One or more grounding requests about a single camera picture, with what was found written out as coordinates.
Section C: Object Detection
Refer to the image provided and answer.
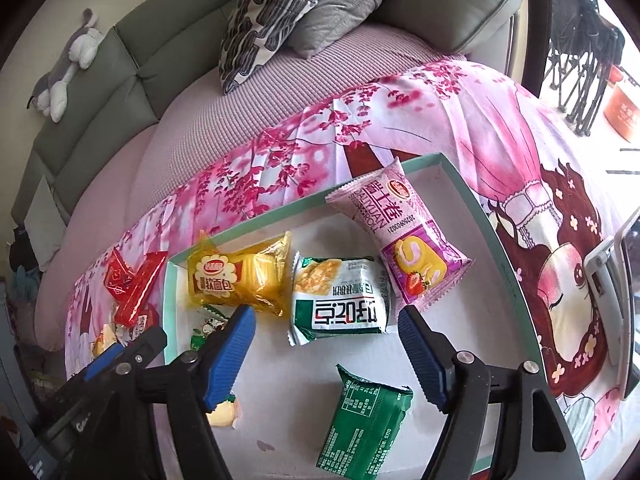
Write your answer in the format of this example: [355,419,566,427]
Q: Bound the grey-green sofa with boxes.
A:
[10,0,526,271]

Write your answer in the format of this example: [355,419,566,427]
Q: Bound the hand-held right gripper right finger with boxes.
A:
[397,305,586,480]

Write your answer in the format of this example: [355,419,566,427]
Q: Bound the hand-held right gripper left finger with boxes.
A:
[75,304,257,480]

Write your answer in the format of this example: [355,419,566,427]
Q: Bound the black folding chair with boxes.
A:
[545,0,626,136]

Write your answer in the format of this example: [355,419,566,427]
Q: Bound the small green white snack packet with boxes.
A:
[189,307,236,353]

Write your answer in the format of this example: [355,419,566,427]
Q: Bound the green white biscuit packet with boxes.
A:
[289,255,396,347]

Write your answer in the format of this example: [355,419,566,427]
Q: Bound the pink printed blanket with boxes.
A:
[64,57,640,476]

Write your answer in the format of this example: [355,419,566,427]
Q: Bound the light grey pillow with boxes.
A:
[22,175,68,273]

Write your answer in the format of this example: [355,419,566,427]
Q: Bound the round yellow cake packet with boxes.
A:
[207,392,242,431]

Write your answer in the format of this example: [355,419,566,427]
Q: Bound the yellow soft bread packet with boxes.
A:
[186,230,293,317]

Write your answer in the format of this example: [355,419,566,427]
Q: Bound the yellow roll cake packet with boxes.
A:
[91,327,126,361]

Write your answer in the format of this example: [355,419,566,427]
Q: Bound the purple roll cake packet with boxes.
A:
[325,156,473,313]

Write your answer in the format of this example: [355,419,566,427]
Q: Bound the pink sofa seat cover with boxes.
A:
[37,22,466,356]

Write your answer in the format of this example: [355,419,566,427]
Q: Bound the dark clothes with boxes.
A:
[7,227,38,273]

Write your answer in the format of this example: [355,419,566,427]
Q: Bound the red printed snack packet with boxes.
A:
[102,249,138,306]

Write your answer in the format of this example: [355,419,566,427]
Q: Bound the dark green biscuit packet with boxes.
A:
[315,364,415,480]

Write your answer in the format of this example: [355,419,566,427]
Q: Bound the black white patterned pillow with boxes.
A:
[218,0,348,97]

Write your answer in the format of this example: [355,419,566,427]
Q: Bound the orange box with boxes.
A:
[602,65,640,143]

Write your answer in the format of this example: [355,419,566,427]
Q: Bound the teal rimmed white tray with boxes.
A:
[162,152,546,476]

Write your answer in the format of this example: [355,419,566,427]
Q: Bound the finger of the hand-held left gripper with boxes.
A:
[70,346,130,386]
[116,327,168,373]

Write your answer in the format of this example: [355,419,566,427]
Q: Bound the grey white plush toy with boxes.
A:
[27,8,106,123]

